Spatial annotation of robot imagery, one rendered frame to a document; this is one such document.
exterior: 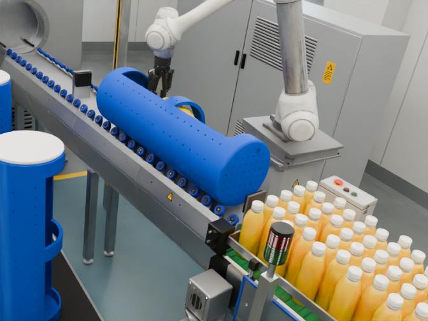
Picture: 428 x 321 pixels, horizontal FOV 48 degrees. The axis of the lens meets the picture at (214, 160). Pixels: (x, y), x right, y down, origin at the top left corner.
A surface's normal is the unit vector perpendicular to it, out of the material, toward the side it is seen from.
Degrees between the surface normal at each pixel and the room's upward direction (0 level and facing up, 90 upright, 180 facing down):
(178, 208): 70
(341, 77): 90
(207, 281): 0
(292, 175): 90
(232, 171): 90
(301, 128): 98
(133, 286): 0
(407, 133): 90
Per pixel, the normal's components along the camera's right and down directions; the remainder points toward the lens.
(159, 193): -0.64, -0.11
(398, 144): -0.81, 0.14
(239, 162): 0.66, 0.44
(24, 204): 0.27, 0.48
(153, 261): 0.16, -0.88
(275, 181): -0.18, 0.42
